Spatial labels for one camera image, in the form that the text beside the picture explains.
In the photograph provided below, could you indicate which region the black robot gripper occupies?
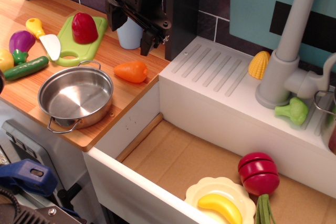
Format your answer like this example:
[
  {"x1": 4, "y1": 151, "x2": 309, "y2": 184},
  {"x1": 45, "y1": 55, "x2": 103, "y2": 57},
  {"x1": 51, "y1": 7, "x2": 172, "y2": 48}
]
[{"x1": 106, "y1": 0, "x2": 171, "y2": 56}]

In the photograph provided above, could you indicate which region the orange toy carrot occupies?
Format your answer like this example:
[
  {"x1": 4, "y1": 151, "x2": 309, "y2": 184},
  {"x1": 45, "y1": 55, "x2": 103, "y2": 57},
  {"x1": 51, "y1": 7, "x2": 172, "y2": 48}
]
[{"x1": 113, "y1": 61, "x2": 149, "y2": 83}]

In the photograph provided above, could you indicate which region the stainless steel pan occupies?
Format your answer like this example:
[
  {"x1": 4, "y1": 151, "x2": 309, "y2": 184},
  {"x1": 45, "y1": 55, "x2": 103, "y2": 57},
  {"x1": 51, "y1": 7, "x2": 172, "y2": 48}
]
[{"x1": 38, "y1": 60, "x2": 114, "y2": 134}]

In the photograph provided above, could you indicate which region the light blue plastic cup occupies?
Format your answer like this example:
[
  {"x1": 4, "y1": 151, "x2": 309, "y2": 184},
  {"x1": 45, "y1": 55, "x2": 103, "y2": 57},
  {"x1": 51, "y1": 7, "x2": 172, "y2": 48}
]
[{"x1": 117, "y1": 17, "x2": 143, "y2": 50}]

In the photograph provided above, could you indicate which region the red toy pepper half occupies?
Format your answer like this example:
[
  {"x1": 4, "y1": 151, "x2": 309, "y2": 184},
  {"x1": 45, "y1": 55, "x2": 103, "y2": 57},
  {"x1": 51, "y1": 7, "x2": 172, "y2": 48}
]
[{"x1": 71, "y1": 13, "x2": 98, "y2": 45}]

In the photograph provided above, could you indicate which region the green plastic cutting board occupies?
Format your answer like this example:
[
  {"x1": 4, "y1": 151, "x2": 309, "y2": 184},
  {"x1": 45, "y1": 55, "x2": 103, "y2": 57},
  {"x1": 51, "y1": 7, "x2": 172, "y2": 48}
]
[{"x1": 47, "y1": 16, "x2": 109, "y2": 68}]

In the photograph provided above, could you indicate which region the green toy cucumber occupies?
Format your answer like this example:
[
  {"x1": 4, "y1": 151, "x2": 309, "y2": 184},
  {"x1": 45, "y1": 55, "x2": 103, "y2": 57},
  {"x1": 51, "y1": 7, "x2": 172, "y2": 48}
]
[{"x1": 4, "y1": 56, "x2": 49, "y2": 81}]

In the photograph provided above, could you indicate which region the white toy sink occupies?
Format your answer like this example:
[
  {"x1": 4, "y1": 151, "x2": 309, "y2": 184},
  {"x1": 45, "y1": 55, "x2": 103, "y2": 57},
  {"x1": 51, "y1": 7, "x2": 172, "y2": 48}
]
[{"x1": 84, "y1": 38, "x2": 335, "y2": 223}]

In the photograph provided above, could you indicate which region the purple toy eggplant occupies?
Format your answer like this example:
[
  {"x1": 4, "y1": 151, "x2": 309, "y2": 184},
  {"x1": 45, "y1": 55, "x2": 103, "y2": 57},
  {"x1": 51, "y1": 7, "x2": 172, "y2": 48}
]
[{"x1": 9, "y1": 30, "x2": 36, "y2": 66}]

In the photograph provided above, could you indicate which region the yellow toy corn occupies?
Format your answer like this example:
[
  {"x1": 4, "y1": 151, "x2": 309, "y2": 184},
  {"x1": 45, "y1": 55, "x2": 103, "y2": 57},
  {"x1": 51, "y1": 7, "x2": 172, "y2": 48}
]
[{"x1": 248, "y1": 51, "x2": 270, "y2": 80}]

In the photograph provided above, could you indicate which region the teal cabinet panel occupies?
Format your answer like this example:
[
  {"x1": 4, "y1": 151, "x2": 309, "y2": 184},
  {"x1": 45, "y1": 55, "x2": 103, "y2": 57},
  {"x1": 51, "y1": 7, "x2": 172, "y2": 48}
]
[{"x1": 230, "y1": 0, "x2": 335, "y2": 67}]

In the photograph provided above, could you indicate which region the yellow toy lemon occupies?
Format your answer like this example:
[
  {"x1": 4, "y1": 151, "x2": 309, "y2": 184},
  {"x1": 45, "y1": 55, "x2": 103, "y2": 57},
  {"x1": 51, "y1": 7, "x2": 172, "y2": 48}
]
[{"x1": 0, "y1": 49, "x2": 14, "y2": 72}]

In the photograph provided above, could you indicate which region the grey toy faucet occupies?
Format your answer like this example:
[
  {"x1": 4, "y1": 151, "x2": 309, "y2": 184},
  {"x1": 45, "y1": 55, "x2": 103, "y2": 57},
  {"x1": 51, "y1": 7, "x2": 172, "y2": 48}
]
[{"x1": 255, "y1": 0, "x2": 335, "y2": 109}]

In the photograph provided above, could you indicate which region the toy oven front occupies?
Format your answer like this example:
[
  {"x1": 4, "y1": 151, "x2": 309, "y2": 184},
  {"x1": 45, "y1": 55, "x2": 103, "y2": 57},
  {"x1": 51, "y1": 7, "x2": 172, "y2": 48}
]
[{"x1": 1, "y1": 120, "x2": 60, "y2": 208}]

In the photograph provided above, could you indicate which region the blue clamp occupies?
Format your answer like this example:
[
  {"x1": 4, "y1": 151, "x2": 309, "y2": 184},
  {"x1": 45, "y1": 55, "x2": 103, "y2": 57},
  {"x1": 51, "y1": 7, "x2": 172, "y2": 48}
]
[{"x1": 1, "y1": 159, "x2": 58, "y2": 197}]

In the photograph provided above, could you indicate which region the green toy broccoli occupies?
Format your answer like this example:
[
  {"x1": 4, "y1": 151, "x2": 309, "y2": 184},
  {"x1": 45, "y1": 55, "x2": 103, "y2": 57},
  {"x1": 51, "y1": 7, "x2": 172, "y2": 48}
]
[{"x1": 275, "y1": 97, "x2": 309, "y2": 125}]

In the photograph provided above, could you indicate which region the cream flower shaped plate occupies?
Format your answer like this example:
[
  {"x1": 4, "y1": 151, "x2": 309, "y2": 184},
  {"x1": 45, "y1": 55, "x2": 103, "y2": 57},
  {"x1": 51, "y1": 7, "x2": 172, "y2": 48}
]
[{"x1": 185, "y1": 177, "x2": 256, "y2": 223}]

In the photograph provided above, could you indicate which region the yellow toy banana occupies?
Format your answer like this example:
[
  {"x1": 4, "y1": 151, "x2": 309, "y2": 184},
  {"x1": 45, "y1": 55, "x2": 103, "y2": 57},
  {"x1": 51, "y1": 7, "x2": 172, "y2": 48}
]
[{"x1": 197, "y1": 194, "x2": 243, "y2": 223}]

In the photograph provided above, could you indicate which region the red toy radish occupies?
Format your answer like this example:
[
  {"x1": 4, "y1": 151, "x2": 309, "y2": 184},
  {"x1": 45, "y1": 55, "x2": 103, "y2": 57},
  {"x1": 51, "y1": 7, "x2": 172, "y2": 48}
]
[{"x1": 238, "y1": 152, "x2": 280, "y2": 223}]

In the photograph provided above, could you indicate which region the yellow handled toy knife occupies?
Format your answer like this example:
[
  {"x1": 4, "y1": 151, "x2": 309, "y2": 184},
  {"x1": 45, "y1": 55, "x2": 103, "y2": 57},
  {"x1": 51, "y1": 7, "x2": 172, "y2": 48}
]
[{"x1": 25, "y1": 18, "x2": 61, "y2": 62}]

